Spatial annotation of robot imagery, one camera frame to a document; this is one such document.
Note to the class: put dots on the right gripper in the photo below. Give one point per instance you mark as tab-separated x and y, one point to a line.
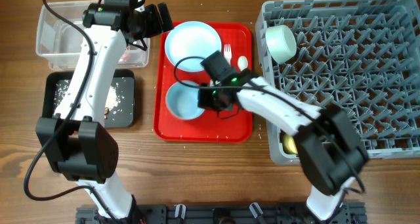
203	100

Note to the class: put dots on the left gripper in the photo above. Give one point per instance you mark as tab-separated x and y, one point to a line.
157	27

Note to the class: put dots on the red snack wrapper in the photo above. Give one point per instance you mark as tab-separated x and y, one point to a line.
125	57

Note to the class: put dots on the light blue bowl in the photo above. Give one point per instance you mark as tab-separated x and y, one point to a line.
182	100

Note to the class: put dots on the food scraps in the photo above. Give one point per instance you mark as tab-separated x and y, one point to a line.
112	100

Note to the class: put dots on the green bowl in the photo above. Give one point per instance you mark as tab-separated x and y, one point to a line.
281	43

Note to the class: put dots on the yellow plastic cup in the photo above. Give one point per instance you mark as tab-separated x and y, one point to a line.
289	145

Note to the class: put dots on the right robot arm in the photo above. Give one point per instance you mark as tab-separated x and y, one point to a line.
330	151

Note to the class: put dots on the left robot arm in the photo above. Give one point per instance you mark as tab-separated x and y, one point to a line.
74	139

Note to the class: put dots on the black waste tray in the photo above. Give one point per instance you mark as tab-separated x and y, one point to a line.
121	117

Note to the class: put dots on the grey dishwasher rack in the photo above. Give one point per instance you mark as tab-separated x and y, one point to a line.
362	55

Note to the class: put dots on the white plastic spoon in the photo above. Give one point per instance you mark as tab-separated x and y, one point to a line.
243	63

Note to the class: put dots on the white plastic fork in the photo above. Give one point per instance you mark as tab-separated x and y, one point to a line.
227	52

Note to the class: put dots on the light blue plate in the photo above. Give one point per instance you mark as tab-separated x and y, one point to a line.
191	38

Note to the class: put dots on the clear plastic bin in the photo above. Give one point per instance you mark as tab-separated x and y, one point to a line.
60	43

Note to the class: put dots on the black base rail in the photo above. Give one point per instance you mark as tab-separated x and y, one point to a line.
296	212

